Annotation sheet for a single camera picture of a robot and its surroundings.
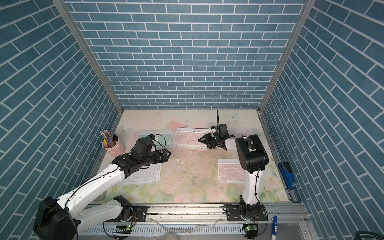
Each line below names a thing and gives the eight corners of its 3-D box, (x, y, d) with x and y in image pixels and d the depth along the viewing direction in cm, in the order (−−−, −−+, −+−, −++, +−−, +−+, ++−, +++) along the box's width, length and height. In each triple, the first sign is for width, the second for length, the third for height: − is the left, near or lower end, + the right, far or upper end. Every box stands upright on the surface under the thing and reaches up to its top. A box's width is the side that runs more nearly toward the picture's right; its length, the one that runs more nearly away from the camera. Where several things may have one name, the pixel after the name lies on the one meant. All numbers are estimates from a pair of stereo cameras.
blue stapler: (286, 189, 85) (289, 187, 82) (277, 164, 94) (280, 162, 92) (296, 189, 85) (299, 187, 82) (286, 164, 94) (289, 162, 92)
